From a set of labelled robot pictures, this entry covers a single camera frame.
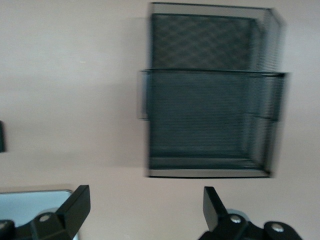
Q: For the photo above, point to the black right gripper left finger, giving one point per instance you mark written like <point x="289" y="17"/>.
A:
<point x="62" y="225"/>

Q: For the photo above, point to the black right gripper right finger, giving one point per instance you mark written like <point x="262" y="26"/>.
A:
<point x="225" y="227"/>

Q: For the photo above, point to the small black flip phone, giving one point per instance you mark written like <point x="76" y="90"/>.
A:
<point x="2" y="137"/>

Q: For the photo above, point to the silver closed laptop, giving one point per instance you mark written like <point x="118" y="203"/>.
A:
<point x="25" y="202"/>

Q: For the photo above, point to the black mesh two-tier tray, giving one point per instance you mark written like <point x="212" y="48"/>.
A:
<point x="205" y="120"/>

